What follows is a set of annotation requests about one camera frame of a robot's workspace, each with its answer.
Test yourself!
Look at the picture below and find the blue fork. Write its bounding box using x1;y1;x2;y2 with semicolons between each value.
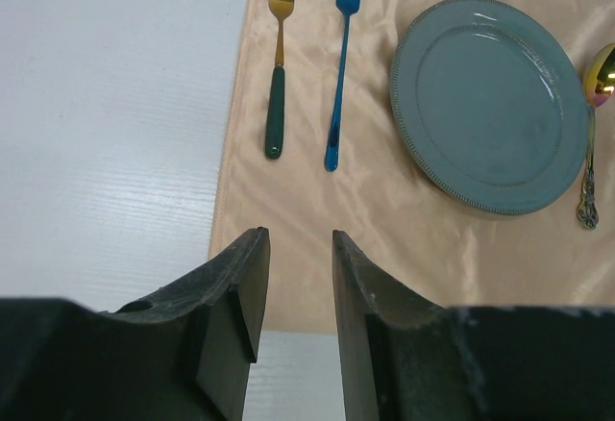
324;0;360;172

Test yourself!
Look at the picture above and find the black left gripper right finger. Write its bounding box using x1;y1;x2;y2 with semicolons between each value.
332;231;614;420

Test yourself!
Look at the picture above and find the iridescent gold spoon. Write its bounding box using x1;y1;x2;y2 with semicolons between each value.
576;41;615;230

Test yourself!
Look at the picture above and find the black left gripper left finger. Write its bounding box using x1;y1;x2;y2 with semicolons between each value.
1;228;270;420

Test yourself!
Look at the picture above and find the teal round plate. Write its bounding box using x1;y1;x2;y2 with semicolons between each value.
390;0;588;215

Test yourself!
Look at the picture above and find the gold fork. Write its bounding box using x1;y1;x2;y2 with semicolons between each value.
264;0;295;160

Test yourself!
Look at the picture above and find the peach satin cloth napkin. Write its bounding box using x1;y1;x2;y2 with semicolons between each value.
209;0;614;333

